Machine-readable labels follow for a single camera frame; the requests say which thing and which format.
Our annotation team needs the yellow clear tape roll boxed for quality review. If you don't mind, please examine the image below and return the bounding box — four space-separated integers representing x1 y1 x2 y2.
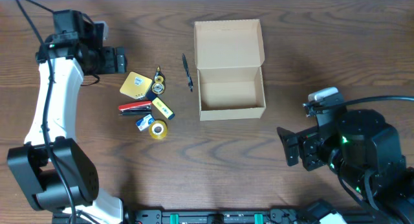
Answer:
149 120 168 140

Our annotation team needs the yellow highlighter marker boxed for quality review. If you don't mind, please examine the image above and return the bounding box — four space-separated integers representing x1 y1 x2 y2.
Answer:
146 91 175 120

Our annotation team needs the brown cardboard box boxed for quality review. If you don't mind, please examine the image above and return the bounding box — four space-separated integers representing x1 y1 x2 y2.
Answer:
194 19 266 121

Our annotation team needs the correction tape dispenser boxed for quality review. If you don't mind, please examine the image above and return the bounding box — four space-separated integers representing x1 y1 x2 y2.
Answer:
151 66 166 95

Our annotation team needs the black pen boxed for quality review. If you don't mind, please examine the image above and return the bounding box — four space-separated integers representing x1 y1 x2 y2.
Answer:
182 53 193 92

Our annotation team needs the blue white staples box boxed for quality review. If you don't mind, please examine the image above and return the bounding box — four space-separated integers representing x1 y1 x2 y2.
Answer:
136 114 155 131

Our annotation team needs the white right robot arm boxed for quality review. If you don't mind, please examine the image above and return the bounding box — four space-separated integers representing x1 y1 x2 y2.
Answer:
276 87 413 223

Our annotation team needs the yellow sticky note pad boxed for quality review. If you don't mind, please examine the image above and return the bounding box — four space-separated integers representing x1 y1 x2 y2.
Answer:
120 72 153 100

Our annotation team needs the red black stapler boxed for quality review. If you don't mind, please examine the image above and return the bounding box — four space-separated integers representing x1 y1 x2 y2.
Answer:
118 101 152 116

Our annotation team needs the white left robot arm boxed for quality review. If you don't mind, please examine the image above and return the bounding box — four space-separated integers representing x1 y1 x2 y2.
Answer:
7 10 128 223

